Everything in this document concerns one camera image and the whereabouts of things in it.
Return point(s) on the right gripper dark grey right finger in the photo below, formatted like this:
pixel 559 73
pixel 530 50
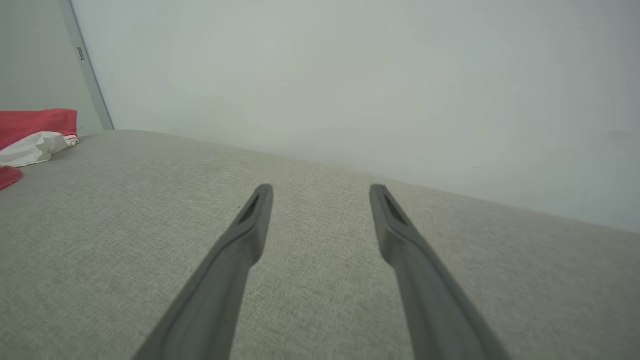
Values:
pixel 430 295

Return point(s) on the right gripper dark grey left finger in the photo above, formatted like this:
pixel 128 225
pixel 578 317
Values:
pixel 220 290

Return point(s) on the red basketball jersey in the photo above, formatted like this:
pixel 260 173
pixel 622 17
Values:
pixel 30 125

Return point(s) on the grey metal frame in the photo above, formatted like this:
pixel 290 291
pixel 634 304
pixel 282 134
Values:
pixel 87 70

